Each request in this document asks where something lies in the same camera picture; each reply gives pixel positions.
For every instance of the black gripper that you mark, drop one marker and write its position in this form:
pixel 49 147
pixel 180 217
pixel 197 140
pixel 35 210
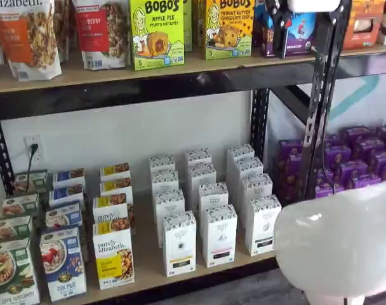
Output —
pixel 278 14

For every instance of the white floral box green stripe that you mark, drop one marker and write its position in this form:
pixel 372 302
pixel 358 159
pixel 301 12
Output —
pixel 257 185
pixel 249 166
pixel 262 225
pixel 240 152

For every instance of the blue purple snack bar box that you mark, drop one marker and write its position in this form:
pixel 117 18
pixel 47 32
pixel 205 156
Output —
pixel 299 35

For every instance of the yellow Bobo's peanut butter box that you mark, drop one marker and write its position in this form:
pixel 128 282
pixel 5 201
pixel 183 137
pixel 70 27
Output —
pixel 229 30

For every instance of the orange snack box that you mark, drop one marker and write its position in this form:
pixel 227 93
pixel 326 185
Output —
pixel 361 25

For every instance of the green Bobo's apple pie box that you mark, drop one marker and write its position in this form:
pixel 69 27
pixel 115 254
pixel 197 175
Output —
pixel 188 25
pixel 156 35

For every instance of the white floral box pink stripe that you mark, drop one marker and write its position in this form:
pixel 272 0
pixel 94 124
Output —
pixel 202 173
pixel 219 236
pixel 213 194
pixel 198 155

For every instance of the black metal shelf rack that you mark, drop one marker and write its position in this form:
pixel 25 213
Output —
pixel 148 92

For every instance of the wooden shelf board with bags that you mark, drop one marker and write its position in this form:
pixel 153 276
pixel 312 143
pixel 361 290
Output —
pixel 117 74

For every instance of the white floral box yellow stripe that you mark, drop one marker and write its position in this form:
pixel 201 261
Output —
pixel 164 181
pixel 162 162
pixel 179 244
pixel 169 203

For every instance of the yellow purely elizabeth granola box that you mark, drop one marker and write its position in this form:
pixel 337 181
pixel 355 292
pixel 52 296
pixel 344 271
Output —
pixel 115 171
pixel 116 185
pixel 110 208
pixel 113 254

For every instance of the blue flax plus oatmeal box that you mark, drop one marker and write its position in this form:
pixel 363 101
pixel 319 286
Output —
pixel 63 214
pixel 69 177
pixel 63 263
pixel 66 193

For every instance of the green apple cinnamon oatmeal box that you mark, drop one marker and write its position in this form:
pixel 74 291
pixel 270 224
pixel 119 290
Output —
pixel 13 273
pixel 32 181
pixel 12 227
pixel 20 204

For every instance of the red berry granola bag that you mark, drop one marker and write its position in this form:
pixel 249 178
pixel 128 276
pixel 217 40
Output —
pixel 101 35

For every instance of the orange purely elizabeth granola bag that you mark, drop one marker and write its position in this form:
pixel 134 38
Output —
pixel 28 41

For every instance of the white rounded camera housing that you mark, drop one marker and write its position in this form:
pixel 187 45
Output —
pixel 313 4

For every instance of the white wall outlet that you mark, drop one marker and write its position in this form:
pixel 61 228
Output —
pixel 28 139

